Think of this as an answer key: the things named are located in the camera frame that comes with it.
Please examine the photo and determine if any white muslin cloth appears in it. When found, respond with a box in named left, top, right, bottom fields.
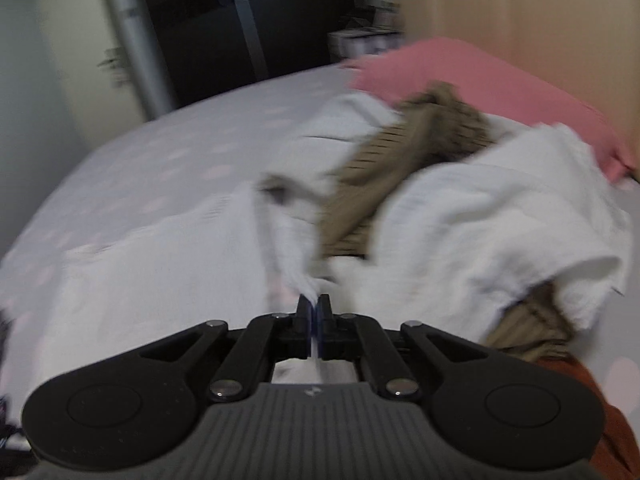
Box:
left=10, top=177, right=351, bottom=411
left=340, top=122, right=633, bottom=343

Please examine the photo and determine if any black sliding door wardrobe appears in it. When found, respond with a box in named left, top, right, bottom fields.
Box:
left=95, top=0, right=366, bottom=111

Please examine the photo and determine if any cream room door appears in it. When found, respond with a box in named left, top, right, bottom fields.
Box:
left=37, top=0, right=151, bottom=122

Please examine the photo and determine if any small patterned hanging bag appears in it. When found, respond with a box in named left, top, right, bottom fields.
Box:
left=99, top=47, right=132, bottom=86

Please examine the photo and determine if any white fleece garment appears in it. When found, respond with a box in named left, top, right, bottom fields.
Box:
left=300, top=92, right=401, bottom=161

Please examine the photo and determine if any pink pillow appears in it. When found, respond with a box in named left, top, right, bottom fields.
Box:
left=345, top=37, right=639, bottom=182

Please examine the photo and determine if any brown striped garment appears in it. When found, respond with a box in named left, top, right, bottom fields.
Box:
left=315, top=82, right=576, bottom=361

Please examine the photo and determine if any bed with polka dot sheet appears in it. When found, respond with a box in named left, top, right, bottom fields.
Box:
left=0, top=62, right=640, bottom=480

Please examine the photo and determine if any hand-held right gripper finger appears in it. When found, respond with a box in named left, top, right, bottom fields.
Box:
left=140, top=295, right=317, bottom=404
left=316, top=295, right=489, bottom=404

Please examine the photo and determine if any beige padded headboard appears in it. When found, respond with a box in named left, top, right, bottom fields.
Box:
left=395, top=0, right=640, bottom=181

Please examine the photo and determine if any white nightstand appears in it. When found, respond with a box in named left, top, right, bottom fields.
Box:
left=327, top=5, right=404, bottom=62

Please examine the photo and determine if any rust orange cloth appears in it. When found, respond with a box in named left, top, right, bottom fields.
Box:
left=537, top=357, right=640, bottom=480

